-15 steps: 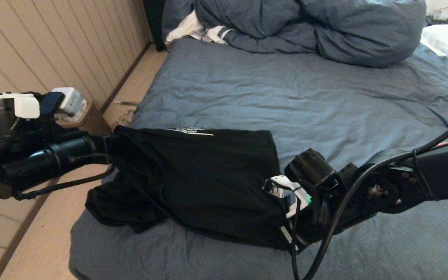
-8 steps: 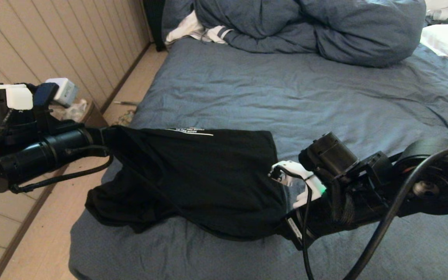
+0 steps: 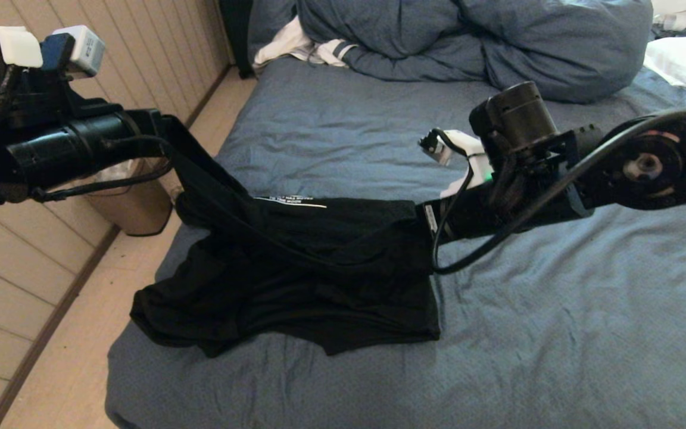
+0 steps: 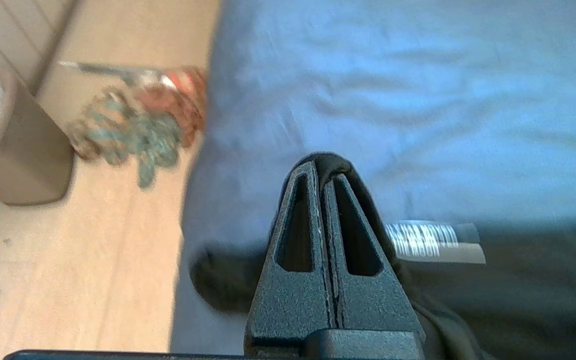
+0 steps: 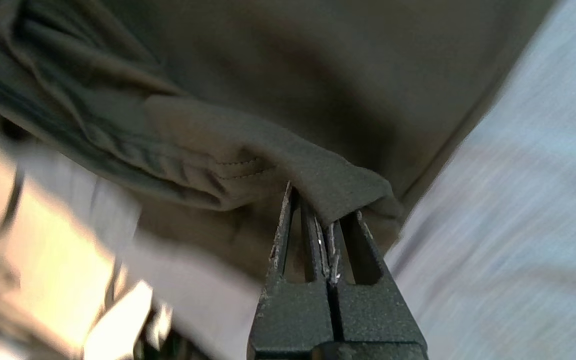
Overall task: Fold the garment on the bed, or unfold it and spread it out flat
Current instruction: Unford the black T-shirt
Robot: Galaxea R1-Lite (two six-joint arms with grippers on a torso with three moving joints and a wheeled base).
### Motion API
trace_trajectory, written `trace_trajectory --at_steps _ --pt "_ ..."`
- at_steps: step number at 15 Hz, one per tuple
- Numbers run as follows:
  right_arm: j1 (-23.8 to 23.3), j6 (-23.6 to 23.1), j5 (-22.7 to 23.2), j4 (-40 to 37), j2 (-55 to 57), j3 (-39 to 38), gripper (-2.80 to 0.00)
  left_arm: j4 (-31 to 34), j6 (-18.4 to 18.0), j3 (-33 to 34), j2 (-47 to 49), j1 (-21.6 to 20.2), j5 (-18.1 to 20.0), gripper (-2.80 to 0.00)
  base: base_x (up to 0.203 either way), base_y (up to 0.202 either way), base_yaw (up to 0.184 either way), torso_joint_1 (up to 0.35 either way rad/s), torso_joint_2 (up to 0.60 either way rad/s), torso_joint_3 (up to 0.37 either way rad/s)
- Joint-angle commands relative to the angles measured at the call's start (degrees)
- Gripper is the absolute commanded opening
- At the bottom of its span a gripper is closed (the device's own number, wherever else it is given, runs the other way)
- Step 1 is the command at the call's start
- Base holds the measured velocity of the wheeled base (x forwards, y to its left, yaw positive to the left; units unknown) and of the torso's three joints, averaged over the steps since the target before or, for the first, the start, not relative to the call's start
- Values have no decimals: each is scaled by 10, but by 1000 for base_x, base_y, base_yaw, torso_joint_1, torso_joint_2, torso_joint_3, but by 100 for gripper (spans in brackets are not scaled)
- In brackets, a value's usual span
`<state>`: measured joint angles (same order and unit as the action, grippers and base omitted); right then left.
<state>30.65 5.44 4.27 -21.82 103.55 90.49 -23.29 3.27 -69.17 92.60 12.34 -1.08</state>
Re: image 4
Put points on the bronze trash bin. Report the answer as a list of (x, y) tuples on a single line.
[(28, 165)]

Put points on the red patterned slipper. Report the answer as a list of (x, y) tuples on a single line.
[(180, 105)]

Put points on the black printed t-shirt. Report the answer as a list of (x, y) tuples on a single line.
[(518, 300)]

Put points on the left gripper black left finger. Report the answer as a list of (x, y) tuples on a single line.
[(288, 300)]

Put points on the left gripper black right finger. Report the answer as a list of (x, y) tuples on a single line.
[(373, 300)]

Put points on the green patterned slippers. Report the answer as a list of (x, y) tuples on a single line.
[(118, 132)]

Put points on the thin stick on floor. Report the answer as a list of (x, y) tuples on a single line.
[(98, 68)]

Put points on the blue bed sheet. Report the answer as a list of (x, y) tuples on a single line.
[(418, 100)]

